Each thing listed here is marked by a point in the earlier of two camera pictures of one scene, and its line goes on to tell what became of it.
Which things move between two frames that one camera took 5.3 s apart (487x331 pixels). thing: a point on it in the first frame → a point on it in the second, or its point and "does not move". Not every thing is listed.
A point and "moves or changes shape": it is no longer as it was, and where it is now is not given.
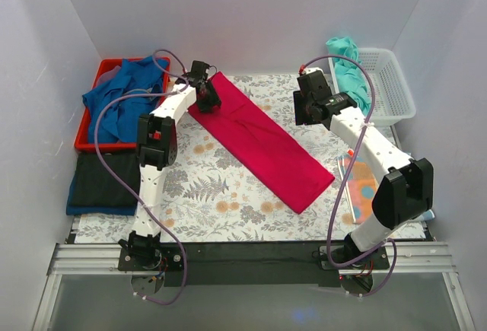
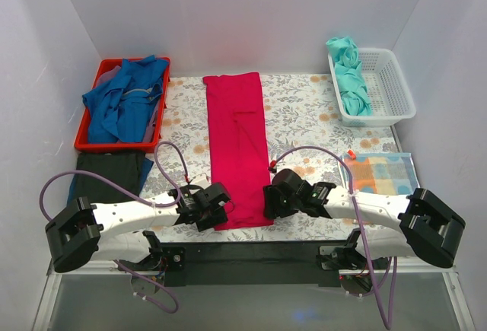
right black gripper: x=300 y=107 → x=274 y=202
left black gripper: x=209 y=100 → x=212 y=206
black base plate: x=252 y=264 does not move
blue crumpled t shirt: x=118 y=122 does not move
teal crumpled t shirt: x=351 y=77 does not move
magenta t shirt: x=283 y=161 moves or changes shape
